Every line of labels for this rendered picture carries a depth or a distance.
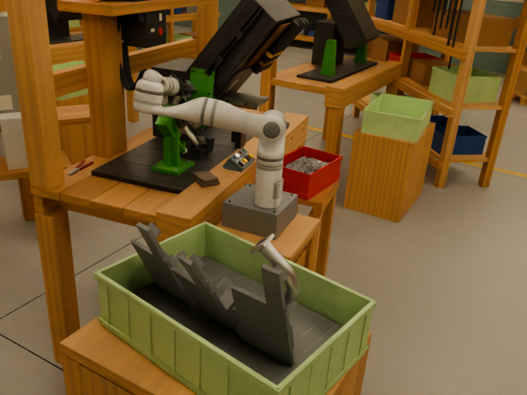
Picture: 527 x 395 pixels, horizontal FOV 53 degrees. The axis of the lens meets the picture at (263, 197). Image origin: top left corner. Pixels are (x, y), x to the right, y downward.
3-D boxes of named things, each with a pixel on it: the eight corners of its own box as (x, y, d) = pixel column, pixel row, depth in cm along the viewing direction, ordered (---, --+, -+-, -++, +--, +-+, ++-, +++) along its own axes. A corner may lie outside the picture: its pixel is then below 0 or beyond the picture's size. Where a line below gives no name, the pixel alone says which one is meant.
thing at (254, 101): (268, 103, 253) (269, 96, 251) (256, 110, 239) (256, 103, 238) (195, 91, 264) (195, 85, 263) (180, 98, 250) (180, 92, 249)
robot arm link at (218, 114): (201, 128, 171) (205, 121, 180) (281, 146, 172) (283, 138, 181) (205, 101, 168) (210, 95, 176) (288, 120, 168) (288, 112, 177)
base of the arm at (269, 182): (283, 201, 190) (287, 156, 183) (274, 210, 182) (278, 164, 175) (259, 195, 192) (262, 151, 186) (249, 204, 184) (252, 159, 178)
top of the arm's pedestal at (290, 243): (319, 228, 201) (320, 219, 199) (289, 268, 174) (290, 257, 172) (244, 209, 212) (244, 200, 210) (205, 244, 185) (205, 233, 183)
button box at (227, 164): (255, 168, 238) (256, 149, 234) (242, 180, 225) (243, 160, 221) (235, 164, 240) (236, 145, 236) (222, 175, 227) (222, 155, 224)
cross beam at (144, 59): (196, 54, 310) (196, 38, 306) (38, 103, 198) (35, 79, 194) (188, 53, 311) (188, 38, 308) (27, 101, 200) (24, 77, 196)
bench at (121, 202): (295, 247, 348) (307, 118, 311) (190, 410, 220) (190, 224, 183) (200, 224, 368) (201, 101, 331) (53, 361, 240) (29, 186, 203)
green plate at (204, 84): (215, 118, 242) (221, 72, 237) (208, 118, 234) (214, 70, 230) (193, 114, 245) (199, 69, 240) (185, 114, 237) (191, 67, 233)
